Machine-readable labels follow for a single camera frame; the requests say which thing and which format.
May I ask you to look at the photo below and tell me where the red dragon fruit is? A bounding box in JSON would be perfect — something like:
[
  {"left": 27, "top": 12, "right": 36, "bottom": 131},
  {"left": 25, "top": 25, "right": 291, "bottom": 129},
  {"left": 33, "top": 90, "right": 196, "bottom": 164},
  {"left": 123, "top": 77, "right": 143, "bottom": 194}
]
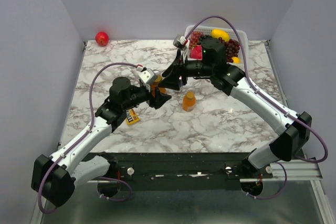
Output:
[{"left": 190, "top": 45, "right": 203, "bottom": 60}]

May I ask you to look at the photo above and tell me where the blue energy can left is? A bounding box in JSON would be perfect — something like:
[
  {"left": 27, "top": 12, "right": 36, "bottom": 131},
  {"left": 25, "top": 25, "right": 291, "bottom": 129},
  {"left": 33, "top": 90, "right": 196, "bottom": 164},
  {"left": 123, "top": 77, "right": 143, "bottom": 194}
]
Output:
[{"left": 153, "top": 70, "right": 161, "bottom": 75}]

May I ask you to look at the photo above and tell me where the gold bottle cap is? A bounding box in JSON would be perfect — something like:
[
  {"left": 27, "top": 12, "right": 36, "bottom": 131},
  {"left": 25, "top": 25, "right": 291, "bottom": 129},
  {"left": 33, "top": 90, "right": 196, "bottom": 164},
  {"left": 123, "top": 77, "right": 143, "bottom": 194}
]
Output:
[
  {"left": 185, "top": 91, "right": 195, "bottom": 100},
  {"left": 154, "top": 75, "right": 162, "bottom": 83}
]

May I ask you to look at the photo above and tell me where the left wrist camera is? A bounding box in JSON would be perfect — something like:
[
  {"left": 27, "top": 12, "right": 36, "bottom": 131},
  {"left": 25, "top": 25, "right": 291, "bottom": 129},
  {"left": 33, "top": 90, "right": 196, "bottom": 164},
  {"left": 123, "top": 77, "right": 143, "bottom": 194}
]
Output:
[{"left": 139, "top": 69, "right": 157, "bottom": 85}]

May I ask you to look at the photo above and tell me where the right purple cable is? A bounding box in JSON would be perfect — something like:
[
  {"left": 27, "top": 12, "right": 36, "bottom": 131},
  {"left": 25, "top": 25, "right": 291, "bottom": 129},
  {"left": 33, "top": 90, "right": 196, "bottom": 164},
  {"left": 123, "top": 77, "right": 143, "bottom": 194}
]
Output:
[{"left": 185, "top": 15, "right": 329, "bottom": 200}]

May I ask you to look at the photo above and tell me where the dark red grape bunch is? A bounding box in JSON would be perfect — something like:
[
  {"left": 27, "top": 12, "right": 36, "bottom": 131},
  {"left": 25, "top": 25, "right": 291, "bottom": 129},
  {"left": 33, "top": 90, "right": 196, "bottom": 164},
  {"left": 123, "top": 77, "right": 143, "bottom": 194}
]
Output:
[{"left": 221, "top": 39, "right": 240, "bottom": 63}]

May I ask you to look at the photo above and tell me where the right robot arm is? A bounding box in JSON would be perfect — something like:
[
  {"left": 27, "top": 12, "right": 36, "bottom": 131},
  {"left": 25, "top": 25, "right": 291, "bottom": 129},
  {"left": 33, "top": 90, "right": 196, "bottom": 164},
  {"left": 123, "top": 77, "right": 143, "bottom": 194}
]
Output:
[{"left": 159, "top": 35, "right": 312, "bottom": 178}]

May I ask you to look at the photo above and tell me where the white plastic fruit basket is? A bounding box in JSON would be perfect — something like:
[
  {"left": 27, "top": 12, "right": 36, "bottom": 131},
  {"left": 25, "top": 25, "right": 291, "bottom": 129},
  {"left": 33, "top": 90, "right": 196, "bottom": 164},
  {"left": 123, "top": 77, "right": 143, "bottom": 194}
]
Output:
[{"left": 194, "top": 25, "right": 249, "bottom": 68}]

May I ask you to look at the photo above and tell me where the orange juice bottle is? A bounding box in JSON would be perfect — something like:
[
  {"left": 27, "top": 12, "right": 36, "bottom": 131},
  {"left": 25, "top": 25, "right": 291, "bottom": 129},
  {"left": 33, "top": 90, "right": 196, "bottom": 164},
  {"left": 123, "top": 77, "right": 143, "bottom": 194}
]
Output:
[
  {"left": 182, "top": 96, "right": 196, "bottom": 112},
  {"left": 151, "top": 82, "right": 167, "bottom": 96}
]

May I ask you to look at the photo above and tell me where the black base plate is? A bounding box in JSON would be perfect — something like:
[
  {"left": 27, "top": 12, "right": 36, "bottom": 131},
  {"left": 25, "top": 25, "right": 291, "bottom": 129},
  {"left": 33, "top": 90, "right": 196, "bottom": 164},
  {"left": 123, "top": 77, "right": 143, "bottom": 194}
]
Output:
[{"left": 54, "top": 152, "right": 305, "bottom": 192}]

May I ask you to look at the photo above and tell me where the clear glass jar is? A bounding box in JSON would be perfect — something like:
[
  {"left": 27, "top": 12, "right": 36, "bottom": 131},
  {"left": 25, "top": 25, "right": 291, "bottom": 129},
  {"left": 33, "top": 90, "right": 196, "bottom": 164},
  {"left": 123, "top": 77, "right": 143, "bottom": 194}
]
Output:
[{"left": 200, "top": 82, "right": 214, "bottom": 95}]

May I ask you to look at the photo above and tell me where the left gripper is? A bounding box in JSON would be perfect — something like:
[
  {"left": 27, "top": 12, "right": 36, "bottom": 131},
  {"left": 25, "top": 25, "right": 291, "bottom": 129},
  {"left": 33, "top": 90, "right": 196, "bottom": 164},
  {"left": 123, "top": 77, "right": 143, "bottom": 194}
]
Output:
[{"left": 123, "top": 81, "right": 172, "bottom": 110}]

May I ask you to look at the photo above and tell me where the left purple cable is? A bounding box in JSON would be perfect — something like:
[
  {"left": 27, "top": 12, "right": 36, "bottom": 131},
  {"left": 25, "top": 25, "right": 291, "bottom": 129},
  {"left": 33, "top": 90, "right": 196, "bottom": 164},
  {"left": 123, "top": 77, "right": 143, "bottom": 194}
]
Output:
[{"left": 38, "top": 62, "right": 145, "bottom": 214}]

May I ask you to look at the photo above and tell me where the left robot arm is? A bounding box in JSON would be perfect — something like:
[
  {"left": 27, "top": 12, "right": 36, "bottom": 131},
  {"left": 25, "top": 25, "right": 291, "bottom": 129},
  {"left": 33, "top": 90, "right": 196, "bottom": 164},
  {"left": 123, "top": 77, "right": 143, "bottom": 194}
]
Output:
[{"left": 31, "top": 77, "right": 171, "bottom": 212}]

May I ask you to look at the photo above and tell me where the red apple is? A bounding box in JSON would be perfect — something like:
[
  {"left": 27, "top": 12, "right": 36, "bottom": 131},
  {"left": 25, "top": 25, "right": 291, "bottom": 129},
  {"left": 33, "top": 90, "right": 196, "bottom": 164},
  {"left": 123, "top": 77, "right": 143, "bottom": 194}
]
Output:
[{"left": 95, "top": 31, "right": 109, "bottom": 47}]

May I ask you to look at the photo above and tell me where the light red grape bunch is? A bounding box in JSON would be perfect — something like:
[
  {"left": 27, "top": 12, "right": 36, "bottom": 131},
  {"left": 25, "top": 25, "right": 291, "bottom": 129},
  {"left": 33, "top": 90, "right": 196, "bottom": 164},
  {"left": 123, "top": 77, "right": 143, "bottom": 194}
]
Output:
[{"left": 189, "top": 31, "right": 203, "bottom": 48}]

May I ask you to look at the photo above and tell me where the blue silver energy can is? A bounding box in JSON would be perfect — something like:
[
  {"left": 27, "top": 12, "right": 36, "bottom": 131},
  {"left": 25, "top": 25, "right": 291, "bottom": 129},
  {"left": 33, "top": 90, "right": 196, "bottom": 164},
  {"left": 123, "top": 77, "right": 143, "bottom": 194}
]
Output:
[{"left": 174, "top": 84, "right": 183, "bottom": 93}]

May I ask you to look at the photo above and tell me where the yellow candy packet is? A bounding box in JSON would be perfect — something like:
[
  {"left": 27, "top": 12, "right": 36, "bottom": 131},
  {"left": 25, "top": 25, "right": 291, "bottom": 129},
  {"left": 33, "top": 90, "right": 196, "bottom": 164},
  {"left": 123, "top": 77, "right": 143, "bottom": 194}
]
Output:
[{"left": 125, "top": 109, "right": 140, "bottom": 125}]

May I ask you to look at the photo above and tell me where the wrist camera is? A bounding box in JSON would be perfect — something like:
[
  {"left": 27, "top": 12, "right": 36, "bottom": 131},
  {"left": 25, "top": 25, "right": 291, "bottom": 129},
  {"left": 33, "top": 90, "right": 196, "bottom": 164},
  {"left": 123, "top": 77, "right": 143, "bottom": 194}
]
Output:
[
  {"left": 139, "top": 69, "right": 157, "bottom": 85},
  {"left": 173, "top": 35, "right": 190, "bottom": 57}
]

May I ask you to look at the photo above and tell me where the aluminium rail frame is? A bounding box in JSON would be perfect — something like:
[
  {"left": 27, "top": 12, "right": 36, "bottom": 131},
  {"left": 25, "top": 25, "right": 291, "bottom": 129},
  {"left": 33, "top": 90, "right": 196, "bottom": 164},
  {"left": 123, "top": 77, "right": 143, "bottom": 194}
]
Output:
[{"left": 31, "top": 159, "right": 322, "bottom": 223}]

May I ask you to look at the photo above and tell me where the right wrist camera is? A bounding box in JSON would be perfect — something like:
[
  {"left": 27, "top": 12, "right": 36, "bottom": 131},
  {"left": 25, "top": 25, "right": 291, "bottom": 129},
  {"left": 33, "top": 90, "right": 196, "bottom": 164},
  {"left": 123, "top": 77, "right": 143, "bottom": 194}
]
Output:
[{"left": 173, "top": 35, "right": 190, "bottom": 57}]

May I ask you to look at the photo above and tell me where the purple cable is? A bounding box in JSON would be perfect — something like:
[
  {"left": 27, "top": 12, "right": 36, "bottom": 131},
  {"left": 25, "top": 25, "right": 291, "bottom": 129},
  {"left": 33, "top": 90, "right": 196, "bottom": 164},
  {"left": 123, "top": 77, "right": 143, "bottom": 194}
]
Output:
[
  {"left": 185, "top": 15, "right": 329, "bottom": 200},
  {"left": 38, "top": 62, "right": 145, "bottom": 214}
]

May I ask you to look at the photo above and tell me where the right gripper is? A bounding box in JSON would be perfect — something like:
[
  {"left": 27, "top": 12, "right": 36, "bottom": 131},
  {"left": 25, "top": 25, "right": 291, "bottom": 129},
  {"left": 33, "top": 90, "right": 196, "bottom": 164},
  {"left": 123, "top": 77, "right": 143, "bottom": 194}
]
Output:
[{"left": 159, "top": 49, "right": 214, "bottom": 90}]

